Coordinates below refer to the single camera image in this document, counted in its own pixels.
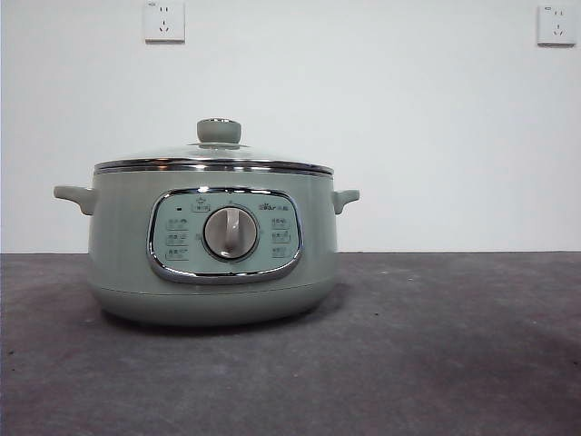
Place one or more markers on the white wall socket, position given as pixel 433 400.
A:
pixel 556 25
pixel 165 22

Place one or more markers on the glass lid with green knob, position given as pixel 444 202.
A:
pixel 218 131

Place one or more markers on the pale green electric cooking pot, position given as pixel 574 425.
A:
pixel 122 227

